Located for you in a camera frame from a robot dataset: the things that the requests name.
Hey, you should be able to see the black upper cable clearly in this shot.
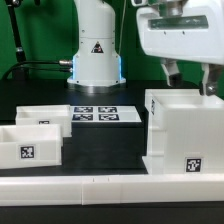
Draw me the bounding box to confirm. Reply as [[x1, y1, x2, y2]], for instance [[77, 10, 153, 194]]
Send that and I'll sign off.
[[2, 59, 74, 80]]

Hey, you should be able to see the white drawer cabinet frame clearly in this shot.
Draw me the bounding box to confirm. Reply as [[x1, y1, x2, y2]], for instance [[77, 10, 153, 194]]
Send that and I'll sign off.
[[143, 89, 224, 175]]

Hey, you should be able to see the black cable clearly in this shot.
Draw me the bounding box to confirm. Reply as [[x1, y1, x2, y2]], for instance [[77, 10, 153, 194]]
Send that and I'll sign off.
[[13, 66, 74, 74], [2, 59, 74, 80]]

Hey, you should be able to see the white tag plate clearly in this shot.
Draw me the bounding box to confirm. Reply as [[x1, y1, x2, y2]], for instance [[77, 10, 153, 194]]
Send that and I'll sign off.
[[70, 105, 141, 123]]

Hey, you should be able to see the white front drawer box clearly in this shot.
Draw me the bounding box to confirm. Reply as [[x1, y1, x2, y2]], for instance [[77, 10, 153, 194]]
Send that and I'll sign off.
[[0, 124, 63, 169]]

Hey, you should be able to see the white drawer box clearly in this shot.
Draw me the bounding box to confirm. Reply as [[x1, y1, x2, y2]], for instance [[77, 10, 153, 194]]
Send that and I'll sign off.
[[0, 124, 63, 169], [15, 105, 72, 137]]

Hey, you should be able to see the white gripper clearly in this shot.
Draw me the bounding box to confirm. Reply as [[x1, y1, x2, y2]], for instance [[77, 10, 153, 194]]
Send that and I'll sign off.
[[136, 0, 224, 96]]

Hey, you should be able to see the white front fence rail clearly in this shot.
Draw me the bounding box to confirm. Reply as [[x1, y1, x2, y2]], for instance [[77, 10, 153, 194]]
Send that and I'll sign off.
[[0, 174, 224, 206]]

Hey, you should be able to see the black camera stand pole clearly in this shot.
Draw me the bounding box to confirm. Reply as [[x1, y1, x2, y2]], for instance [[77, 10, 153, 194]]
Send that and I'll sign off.
[[2, 0, 29, 81]]

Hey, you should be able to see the black lower cable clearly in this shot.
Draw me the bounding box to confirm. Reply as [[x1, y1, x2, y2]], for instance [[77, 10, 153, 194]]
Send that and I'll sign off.
[[13, 66, 74, 74]]

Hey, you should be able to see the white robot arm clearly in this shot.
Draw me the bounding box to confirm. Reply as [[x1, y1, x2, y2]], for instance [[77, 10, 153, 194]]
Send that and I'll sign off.
[[68, 0, 224, 96]]

